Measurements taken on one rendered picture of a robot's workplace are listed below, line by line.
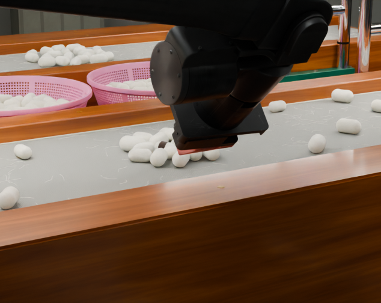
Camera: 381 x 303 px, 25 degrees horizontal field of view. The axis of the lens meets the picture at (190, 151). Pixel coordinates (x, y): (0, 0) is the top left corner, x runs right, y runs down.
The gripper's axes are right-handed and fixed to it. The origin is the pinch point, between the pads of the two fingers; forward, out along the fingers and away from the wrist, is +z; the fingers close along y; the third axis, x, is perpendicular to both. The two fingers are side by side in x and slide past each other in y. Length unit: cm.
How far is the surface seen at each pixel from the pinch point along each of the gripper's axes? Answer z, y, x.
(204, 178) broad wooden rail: 3.4, -3.5, 2.8
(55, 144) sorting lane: 27.9, 2.5, -14.7
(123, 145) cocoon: 20.6, -3.8, -10.2
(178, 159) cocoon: 12.8, -6.5, -3.9
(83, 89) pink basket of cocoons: 43, -11, -31
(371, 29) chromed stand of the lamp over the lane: 27, -62, -31
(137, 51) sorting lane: 73, -42, -57
